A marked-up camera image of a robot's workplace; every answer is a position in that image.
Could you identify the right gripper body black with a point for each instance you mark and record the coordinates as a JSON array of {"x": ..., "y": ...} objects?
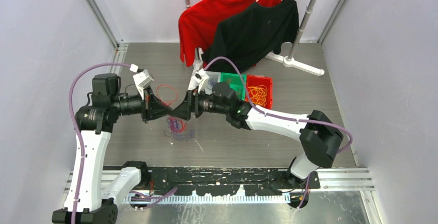
[{"x": 203, "y": 103}]

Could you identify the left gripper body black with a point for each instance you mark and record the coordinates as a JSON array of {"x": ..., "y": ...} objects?
[{"x": 146, "y": 105}]

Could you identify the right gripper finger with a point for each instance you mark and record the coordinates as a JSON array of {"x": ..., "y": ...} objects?
[
  {"x": 189, "y": 98},
  {"x": 182, "y": 111}
]

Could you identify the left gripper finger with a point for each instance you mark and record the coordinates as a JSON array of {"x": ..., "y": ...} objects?
[
  {"x": 156, "y": 103},
  {"x": 159, "y": 111}
]

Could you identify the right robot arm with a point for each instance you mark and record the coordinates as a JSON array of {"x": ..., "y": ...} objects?
[{"x": 319, "y": 138}]

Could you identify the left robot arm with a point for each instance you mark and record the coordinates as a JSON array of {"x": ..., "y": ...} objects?
[{"x": 87, "y": 201}]

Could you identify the white plastic bin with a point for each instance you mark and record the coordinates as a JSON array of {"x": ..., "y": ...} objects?
[{"x": 214, "y": 77}]

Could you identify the green plastic bin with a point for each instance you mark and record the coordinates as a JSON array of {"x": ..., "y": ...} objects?
[{"x": 235, "y": 83}]

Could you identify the red plastic bin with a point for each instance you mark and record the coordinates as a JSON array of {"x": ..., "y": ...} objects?
[{"x": 260, "y": 90}]

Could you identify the red t-shirt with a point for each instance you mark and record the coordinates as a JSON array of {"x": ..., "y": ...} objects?
[{"x": 197, "y": 25}]

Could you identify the black t-shirt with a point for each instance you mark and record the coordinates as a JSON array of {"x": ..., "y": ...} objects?
[{"x": 249, "y": 36}]

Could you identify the white clothes rack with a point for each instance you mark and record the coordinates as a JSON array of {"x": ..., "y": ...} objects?
[{"x": 287, "y": 61}]

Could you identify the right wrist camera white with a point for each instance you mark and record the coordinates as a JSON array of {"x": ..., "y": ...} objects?
[{"x": 199, "y": 80}]

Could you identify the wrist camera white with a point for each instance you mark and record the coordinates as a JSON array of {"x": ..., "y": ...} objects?
[
  {"x": 142, "y": 79},
  {"x": 199, "y": 80}
]

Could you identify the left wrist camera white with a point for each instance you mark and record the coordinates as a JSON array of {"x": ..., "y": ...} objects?
[{"x": 142, "y": 79}]

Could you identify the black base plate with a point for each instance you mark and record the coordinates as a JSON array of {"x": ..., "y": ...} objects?
[{"x": 216, "y": 181}]

